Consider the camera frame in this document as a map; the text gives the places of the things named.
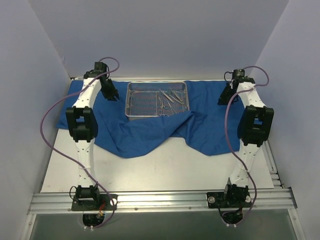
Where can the steel forceps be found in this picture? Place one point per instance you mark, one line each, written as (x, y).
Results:
(163, 108)

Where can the aluminium rail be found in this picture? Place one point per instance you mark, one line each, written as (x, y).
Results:
(160, 202)
(274, 174)

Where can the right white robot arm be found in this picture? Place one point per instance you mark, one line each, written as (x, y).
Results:
(253, 129)

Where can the metal mesh instrument tray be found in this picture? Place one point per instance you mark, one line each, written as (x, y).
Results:
(142, 99)

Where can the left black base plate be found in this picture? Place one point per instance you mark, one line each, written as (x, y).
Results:
(104, 202)

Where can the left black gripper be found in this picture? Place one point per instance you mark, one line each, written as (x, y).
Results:
(110, 89)

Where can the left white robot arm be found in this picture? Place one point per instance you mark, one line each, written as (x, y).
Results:
(83, 127)

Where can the aluminium front rail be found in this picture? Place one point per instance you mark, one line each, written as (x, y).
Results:
(160, 202)

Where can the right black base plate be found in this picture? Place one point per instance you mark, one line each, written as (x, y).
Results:
(218, 199)

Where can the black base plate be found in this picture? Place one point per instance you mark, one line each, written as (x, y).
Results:
(104, 202)
(218, 199)

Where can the steel tweezers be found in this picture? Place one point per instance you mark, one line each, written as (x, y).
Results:
(168, 97)

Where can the aluminium right side rail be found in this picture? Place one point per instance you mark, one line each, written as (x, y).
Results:
(274, 174)

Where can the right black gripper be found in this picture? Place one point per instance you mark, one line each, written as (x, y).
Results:
(226, 93)

